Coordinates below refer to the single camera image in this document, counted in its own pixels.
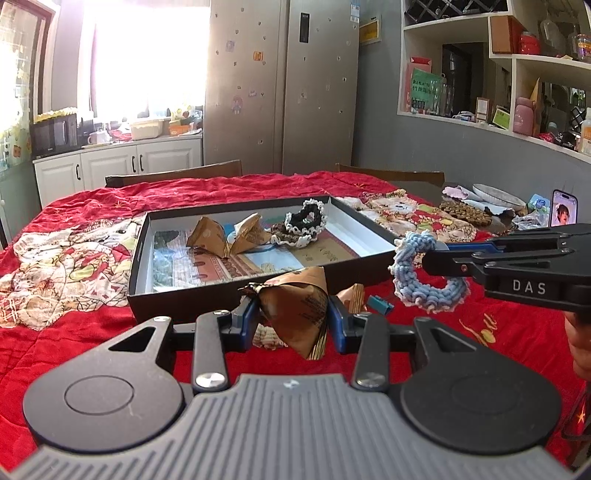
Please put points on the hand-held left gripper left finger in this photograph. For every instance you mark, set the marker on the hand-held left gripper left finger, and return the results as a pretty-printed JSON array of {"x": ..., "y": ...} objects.
[{"x": 249, "y": 318}]

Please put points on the brown box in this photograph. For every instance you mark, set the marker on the brown box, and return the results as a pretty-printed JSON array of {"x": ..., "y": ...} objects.
[{"x": 505, "y": 34}]

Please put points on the printed picture board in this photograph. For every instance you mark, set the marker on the printed picture board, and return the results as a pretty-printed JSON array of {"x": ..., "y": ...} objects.
[{"x": 207, "y": 270}]

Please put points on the yellow flowers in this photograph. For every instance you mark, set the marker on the yellow flowers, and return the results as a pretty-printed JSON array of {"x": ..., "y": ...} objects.
[{"x": 55, "y": 113}]

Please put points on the person's right hand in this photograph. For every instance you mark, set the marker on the person's right hand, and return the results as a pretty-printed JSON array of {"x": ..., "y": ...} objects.
[{"x": 579, "y": 337}]

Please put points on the white kitchen cabinet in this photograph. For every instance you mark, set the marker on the white kitchen cabinet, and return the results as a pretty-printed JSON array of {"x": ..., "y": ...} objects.
[{"x": 129, "y": 164}]

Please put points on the wooden chair back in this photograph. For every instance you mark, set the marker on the wooden chair back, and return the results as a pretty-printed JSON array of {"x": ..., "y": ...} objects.
[
  {"x": 175, "y": 173},
  {"x": 392, "y": 174}
]

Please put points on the red printed blanket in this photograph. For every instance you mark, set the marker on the red printed blanket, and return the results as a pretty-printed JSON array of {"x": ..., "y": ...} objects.
[{"x": 69, "y": 323}]

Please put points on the black microwave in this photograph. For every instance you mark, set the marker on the black microwave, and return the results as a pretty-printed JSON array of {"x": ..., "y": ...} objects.
[{"x": 55, "y": 136}]

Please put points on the cream storage container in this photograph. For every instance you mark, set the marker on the cream storage container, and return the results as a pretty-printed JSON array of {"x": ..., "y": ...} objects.
[{"x": 148, "y": 129}]

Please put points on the small green card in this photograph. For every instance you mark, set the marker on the small green card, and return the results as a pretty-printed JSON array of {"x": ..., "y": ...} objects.
[{"x": 501, "y": 117}]

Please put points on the black white-lace scrunchie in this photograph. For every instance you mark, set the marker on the black white-lace scrunchie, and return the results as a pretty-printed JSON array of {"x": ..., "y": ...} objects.
[{"x": 304, "y": 217}]

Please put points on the cream knitted scrunchie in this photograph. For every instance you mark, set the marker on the cream knitted scrunchie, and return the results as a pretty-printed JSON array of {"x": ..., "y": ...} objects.
[{"x": 267, "y": 339}]

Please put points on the green sign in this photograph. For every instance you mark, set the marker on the green sign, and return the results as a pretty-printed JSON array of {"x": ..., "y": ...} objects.
[{"x": 425, "y": 92}]

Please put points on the clear glass pitcher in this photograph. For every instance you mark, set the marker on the clear glass pitcher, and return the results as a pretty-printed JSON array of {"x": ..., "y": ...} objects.
[{"x": 445, "y": 99}]

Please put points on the blue binder clip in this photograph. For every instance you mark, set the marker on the blue binder clip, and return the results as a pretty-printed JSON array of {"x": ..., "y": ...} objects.
[{"x": 378, "y": 303}]

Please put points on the small picture frame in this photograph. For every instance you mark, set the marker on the small picture frame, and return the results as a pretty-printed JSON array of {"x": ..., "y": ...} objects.
[{"x": 482, "y": 110}]

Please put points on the brown beaded mat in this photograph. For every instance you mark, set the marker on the brown beaded mat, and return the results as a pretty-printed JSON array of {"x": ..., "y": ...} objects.
[{"x": 464, "y": 211}]

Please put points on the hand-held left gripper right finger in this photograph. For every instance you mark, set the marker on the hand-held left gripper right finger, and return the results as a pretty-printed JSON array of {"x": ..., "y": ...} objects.
[{"x": 336, "y": 327}]

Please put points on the silver refrigerator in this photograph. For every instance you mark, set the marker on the silver refrigerator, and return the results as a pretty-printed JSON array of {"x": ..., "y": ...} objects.
[{"x": 258, "y": 115}]

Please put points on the pink cloth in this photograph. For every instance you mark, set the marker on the pink cloth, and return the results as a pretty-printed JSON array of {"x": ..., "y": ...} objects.
[{"x": 455, "y": 190}]

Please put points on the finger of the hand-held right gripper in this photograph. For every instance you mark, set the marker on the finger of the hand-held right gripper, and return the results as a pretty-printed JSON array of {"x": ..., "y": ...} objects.
[
  {"x": 475, "y": 249},
  {"x": 443, "y": 265}
]

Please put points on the clear glass jar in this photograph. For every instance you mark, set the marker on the clear glass jar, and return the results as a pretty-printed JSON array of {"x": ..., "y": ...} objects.
[{"x": 551, "y": 32}]

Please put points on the small blue packet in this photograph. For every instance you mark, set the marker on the small blue packet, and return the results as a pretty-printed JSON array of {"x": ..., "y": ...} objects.
[{"x": 538, "y": 203}]

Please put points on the red jar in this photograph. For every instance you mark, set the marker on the red jar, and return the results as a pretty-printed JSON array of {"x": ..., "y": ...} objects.
[{"x": 530, "y": 44}]

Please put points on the brown triangular paper packet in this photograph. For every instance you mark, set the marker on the brown triangular paper packet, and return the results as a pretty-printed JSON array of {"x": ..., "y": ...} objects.
[
  {"x": 295, "y": 314},
  {"x": 353, "y": 295},
  {"x": 249, "y": 233},
  {"x": 207, "y": 237}
]

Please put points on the blue knitted scrunchie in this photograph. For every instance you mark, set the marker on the blue knitted scrunchie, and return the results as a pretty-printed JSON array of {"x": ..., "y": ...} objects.
[{"x": 404, "y": 258}]

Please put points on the smartphone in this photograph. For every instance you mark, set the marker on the smartphone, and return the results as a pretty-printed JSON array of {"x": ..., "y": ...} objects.
[{"x": 564, "y": 207}]

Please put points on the brown knitted scrunchie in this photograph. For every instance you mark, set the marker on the brown knitted scrunchie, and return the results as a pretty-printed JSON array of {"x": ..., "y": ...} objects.
[{"x": 281, "y": 233}]

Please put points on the red gift bag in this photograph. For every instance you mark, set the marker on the red gift bag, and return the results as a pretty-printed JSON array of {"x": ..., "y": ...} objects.
[{"x": 415, "y": 63}]

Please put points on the white plate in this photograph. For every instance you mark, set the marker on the white plate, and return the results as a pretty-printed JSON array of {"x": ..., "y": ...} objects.
[{"x": 498, "y": 196}]

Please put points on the white wall shelf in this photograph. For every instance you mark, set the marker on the white wall shelf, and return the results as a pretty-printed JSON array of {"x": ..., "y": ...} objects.
[{"x": 443, "y": 23}]

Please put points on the yellow wall sign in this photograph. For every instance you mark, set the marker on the yellow wall sign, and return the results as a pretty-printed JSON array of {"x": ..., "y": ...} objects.
[{"x": 370, "y": 28}]

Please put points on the black shallow cardboard box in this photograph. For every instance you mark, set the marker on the black shallow cardboard box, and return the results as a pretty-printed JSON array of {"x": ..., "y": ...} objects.
[{"x": 194, "y": 300}]

